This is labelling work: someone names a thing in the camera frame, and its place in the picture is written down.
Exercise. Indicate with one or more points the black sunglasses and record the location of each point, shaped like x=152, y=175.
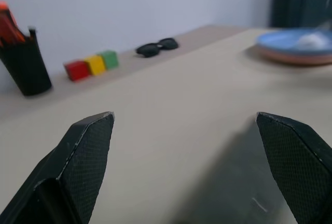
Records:
x=150, y=49

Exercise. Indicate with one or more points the pink plate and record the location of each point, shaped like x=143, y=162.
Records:
x=290, y=59

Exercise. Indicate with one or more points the white tissue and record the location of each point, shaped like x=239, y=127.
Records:
x=311, y=41

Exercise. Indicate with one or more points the red block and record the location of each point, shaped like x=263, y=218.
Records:
x=76, y=71

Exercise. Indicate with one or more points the black pen holder cup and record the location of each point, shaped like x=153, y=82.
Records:
x=26, y=71

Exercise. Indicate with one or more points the yellow block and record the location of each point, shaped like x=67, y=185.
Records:
x=95, y=66

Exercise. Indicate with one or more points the dark fabric object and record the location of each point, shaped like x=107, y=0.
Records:
x=298, y=1

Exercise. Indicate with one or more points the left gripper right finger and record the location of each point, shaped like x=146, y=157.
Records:
x=298, y=161

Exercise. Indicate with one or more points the blue plate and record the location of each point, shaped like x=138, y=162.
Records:
x=277, y=41

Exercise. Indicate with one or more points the green block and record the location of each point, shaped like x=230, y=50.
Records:
x=110, y=59

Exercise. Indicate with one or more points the orange cap marker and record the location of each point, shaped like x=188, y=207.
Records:
x=9, y=27

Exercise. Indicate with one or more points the black pen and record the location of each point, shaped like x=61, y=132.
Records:
x=32, y=33

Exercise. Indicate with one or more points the grey glasses case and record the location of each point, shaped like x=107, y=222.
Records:
x=241, y=182

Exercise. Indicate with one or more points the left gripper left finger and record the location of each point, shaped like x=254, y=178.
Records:
x=77, y=167

